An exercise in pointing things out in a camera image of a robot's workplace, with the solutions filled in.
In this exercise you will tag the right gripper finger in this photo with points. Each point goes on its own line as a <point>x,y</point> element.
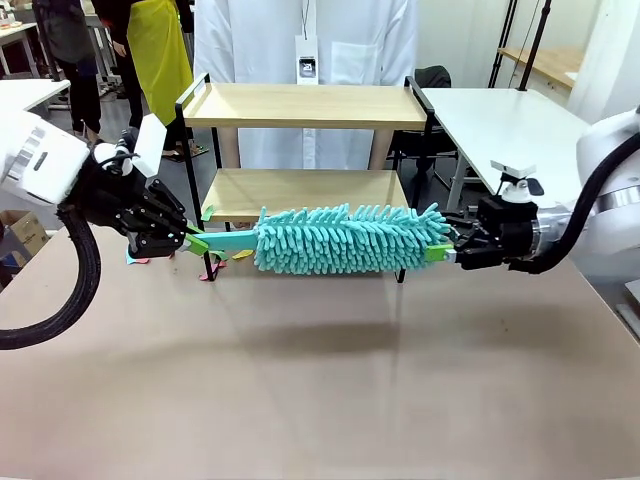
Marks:
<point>440,253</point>
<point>465,225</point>

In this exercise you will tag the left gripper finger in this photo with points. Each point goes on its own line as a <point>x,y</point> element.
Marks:
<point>167,207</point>
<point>155,245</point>

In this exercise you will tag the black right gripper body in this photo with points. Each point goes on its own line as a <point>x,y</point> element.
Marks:
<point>505,230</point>

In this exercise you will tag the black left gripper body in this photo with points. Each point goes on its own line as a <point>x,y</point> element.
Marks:
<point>110,200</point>

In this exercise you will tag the teal microfibre duster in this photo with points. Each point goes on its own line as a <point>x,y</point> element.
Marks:
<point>340,240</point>

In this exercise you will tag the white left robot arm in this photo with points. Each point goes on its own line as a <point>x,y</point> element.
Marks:
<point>40,160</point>

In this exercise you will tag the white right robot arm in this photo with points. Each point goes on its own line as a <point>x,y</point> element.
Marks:
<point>615,150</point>

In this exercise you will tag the blue paper scrap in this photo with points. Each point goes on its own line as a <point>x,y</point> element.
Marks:
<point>134,260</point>

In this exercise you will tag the red paper scrap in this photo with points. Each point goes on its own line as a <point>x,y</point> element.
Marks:
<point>206,276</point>

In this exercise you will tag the cardboard box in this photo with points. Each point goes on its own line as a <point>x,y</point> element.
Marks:
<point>27,232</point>

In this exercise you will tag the white table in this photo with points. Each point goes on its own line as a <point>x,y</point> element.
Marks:
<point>30,92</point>
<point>500,125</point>

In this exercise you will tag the person in yellow apron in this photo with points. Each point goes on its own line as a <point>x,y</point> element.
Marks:
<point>160,60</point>

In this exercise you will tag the black office chair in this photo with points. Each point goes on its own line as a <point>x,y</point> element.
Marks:
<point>435,77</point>

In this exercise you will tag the light wooden table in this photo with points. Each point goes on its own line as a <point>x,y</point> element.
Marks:
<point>545,62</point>

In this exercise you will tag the person in dark clothes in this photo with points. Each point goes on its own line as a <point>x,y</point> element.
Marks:
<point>70,30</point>

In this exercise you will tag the black stand pole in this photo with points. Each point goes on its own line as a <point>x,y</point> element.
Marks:
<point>535,45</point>
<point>504,42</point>

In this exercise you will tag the person's white shirt torso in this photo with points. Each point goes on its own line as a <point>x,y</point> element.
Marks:
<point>260,40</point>

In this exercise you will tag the white name badge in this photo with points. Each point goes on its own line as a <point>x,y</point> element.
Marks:
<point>306,62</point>

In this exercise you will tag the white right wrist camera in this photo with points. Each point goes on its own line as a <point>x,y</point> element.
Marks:
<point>515,190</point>

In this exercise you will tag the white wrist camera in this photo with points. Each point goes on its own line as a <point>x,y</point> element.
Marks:
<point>150,145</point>
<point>515,190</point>

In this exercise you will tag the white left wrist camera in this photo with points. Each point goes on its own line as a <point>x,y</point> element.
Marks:
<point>150,145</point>

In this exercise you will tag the two-tier wooden shelf black frame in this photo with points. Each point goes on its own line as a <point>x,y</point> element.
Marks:
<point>300,102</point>

